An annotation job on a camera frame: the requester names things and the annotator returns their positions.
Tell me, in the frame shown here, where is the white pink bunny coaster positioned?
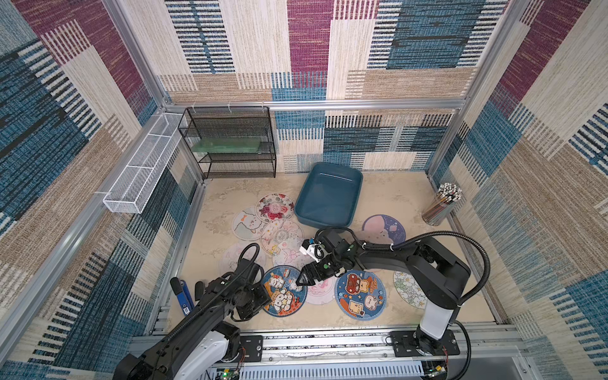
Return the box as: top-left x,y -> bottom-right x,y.
272,239 -> 314,270

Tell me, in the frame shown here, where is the black wire mesh shelf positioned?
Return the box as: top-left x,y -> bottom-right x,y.
178,106 -> 277,179

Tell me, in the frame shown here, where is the green board on shelf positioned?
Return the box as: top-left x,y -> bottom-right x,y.
191,138 -> 261,154

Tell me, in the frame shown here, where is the white cat coaster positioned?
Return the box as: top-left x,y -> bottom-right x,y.
232,207 -> 267,242

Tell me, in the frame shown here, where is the purple space bunny coaster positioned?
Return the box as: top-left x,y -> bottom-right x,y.
357,215 -> 407,245

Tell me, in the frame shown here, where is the white wire mesh basket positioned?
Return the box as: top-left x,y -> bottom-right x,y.
103,113 -> 180,214

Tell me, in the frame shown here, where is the red rose floral coaster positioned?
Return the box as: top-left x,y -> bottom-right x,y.
254,193 -> 295,223

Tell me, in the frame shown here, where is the pink kitty ring coaster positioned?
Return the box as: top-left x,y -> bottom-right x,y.
306,277 -> 337,306

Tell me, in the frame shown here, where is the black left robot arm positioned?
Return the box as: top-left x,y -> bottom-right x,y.
113,243 -> 271,379

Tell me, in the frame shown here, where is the white butterfly coaster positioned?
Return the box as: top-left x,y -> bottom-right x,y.
218,242 -> 267,274

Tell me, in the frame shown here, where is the white green floral coaster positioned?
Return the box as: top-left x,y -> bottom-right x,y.
394,272 -> 428,310

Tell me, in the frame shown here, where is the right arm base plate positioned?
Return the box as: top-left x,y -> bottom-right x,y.
389,329 -> 461,357

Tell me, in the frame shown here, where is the blue handled tool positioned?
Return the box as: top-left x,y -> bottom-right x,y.
169,277 -> 194,316

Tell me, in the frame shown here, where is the blue red cartoon coaster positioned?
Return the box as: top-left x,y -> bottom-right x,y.
334,270 -> 388,321

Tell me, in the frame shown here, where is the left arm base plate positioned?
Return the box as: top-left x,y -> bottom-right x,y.
233,335 -> 264,364

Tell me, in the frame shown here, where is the blue cartoon animals coaster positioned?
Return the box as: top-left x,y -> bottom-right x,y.
262,265 -> 307,318

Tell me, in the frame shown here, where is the white colourful doodle coaster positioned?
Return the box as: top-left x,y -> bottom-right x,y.
261,219 -> 303,257

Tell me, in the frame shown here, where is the teal plastic storage box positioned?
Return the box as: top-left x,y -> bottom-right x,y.
294,162 -> 364,229

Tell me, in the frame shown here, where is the clear cup of pencils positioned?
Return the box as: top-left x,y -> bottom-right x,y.
421,183 -> 462,226

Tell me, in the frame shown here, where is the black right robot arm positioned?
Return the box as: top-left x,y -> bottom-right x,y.
295,227 -> 491,356

